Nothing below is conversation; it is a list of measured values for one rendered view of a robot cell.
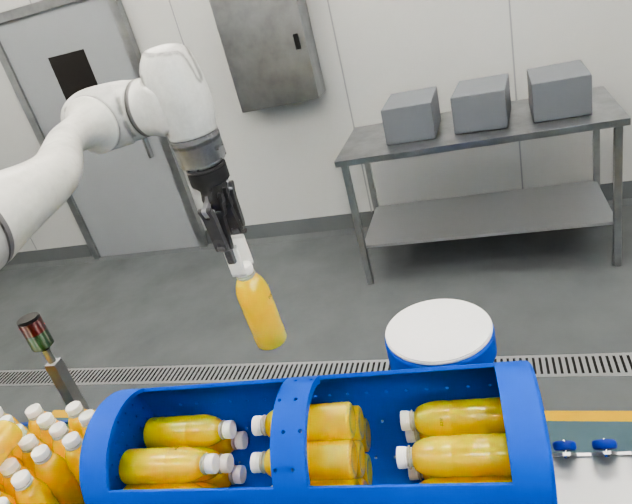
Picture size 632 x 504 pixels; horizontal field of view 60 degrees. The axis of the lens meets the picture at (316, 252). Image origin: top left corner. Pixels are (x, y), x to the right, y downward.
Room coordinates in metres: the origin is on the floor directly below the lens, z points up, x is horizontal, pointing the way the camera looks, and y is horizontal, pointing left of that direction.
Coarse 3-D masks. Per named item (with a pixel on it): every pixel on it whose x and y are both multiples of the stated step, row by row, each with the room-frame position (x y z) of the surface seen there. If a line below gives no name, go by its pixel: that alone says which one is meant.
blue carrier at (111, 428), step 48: (240, 384) 0.94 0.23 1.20; (288, 384) 0.86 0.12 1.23; (336, 384) 0.93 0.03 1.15; (384, 384) 0.90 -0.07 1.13; (432, 384) 0.88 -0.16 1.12; (480, 384) 0.85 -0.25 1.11; (528, 384) 0.70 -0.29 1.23; (96, 432) 0.88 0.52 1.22; (288, 432) 0.75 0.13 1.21; (384, 432) 0.89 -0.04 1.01; (528, 432) 0.63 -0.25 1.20; (96, 480) 0.82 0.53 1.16; (288, 480) 0.70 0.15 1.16; (384, 480) 0.82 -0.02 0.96; (528, 480) 0.59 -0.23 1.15
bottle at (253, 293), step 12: (252, 276) 1.00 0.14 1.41; (240, 288) 0.99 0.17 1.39; (252, 288) 0.99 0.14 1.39; (264, 288) 1.00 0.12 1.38; (240, 300) 0.99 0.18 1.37; (252, 300) 0.98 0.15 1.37; (264, 300) 0.99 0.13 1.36; (252, 312) 0.98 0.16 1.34; (264, 312) 0.99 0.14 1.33; (276, 312) 1.01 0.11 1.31; (252, 324) 0.99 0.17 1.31; (264, 324) 0.98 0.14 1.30; (276, 324) 1.00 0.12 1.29; (264, 336) 0.99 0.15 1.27; (276, 336) 0.99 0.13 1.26; (264, 348) 0.99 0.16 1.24
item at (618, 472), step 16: (560, 464) 0.77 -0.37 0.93; (576, 464) 0.76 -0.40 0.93; (592, 464) 0.75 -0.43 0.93; (608, 464) 0.74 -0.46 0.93; (624, 464) 0.73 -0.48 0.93; (560, 480) 0.74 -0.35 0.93; (576, 480) 0.73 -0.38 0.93; (592, 480) 0.72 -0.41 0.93; (608, 480) 0.71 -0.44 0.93; (624, 480) 0.70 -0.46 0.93; (560, 496) 0.70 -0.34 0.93; (576, 496) 0.69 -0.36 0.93; (592, 496) 0.68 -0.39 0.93; (608, 496) 0.68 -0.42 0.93; (624, 496) 0.67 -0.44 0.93
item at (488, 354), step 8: (488, 344) 1.08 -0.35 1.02; (392, 352) 1.14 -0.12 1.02; (480, 352) 1.05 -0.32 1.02; (488, 352) 1.07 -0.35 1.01; (496, 352) 1.11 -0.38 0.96; (392, 360) 1.14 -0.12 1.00; (400, 360) 1.10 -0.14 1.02; (464, 360) 1.04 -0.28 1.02; (472, 360) 1.04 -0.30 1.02; (480, 360) 1.05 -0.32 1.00; (488, 360) 1.06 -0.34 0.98; (392, 368) 1.15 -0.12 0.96; (400, 368) 1.11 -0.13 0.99; (408, 368) 1.08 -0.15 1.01
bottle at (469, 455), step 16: (416, 448) 0.71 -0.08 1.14; (432, 448) 0.69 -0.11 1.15; (448, 448) 0.69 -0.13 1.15; (464, 448) 0.68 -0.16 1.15; (480, 448) 0.67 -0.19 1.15; (496, 448) 0.66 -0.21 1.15; (416, 464) 0.69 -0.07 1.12; (432, 464) 0.68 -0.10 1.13; (448, 464) 0.67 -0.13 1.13; (464, 464) 0.66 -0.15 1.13; (480, 464) 0.65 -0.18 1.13; (496, 464) 0.65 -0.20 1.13
